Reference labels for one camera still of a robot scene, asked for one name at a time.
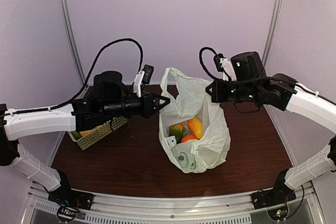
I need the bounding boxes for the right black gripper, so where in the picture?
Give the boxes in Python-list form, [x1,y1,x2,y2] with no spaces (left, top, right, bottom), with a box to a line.
[206,79,260,103]

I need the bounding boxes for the aluminium corner post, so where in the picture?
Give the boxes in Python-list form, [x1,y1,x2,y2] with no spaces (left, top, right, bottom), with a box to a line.
[262,0,284,67]
[60,0,85,85]

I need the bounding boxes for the orange fruit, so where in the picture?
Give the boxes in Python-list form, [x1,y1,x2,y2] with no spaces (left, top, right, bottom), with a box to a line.
[181,135,198,143]

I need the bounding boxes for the pale green plastic bag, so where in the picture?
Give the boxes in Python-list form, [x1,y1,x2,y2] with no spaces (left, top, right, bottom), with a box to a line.
[159,67,231,174]

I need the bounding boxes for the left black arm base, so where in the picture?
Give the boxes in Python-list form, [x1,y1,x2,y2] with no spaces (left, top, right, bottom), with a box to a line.
[47,170,94,210]

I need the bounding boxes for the aluminium front rail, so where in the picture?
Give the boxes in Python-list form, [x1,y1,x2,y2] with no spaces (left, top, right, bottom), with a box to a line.
[26,182,326,224]

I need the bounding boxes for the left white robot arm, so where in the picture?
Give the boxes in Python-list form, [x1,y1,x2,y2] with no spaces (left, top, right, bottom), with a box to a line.
[1,71,170,205]

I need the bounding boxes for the right aluminium corner post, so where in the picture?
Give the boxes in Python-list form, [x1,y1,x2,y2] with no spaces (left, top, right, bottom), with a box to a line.
[262,0,284,67]

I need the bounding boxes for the peach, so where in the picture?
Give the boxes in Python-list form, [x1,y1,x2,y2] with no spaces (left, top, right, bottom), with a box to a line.
[79,129,94,137]

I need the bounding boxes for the green orange papaya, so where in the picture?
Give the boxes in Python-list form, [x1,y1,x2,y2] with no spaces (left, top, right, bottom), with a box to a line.
[169,123,184,143]

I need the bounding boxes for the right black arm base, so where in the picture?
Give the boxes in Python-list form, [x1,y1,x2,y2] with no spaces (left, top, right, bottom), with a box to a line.
[250,169,296,209]

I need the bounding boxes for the black cable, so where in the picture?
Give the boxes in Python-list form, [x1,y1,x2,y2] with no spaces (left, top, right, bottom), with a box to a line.
[0,38,144,116]
[198,47,336,104]

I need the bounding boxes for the orange yellow mango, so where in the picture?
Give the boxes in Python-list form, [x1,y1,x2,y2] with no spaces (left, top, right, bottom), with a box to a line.
[187,117,203,139]

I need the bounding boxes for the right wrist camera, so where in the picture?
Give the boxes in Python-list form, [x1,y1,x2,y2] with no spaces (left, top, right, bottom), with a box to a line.
[213,54,236,81]

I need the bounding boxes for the beige perforated plastic basket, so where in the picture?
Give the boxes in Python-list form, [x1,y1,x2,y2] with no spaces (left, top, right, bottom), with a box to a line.
[68,116,128,151]

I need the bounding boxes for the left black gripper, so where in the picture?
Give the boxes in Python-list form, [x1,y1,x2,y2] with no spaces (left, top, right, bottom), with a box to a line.
[102,91,170,119]

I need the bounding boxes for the left black cable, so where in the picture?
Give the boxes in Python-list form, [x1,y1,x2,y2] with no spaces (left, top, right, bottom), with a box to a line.
[0,38,144,116]

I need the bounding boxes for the green pear in basket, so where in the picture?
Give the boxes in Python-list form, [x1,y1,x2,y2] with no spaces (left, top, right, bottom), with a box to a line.
[71,131,82,140]

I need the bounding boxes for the left aluminium corner post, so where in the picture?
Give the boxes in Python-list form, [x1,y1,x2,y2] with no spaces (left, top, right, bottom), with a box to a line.
[60,0,85,85]

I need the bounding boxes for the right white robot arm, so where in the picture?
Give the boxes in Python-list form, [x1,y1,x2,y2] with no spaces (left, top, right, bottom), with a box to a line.
[206,51,335,204]

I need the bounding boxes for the right black cable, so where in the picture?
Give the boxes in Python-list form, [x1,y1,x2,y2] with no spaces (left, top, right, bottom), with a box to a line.
[198,47,336,104]

